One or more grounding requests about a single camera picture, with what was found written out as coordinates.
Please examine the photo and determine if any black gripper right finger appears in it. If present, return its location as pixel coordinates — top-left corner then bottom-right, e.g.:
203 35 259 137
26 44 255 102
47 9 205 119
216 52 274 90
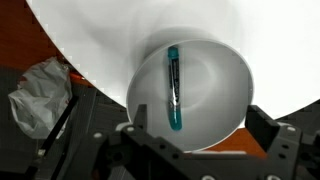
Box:
245 104 320 180

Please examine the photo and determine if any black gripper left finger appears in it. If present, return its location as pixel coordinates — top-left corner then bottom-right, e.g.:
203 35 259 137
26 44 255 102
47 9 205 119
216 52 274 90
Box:
66 104 208 180

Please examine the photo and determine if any green marker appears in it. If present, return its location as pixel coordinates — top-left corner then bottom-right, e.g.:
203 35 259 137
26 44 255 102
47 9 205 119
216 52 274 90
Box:
166 45 184 132

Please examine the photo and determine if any white bowl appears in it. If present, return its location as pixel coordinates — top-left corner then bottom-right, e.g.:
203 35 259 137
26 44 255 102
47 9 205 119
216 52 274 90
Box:
125 38 255 153

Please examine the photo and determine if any crumpled white plastic bag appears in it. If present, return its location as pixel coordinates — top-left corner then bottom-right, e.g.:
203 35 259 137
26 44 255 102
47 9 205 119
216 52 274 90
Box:
7 56 74 140

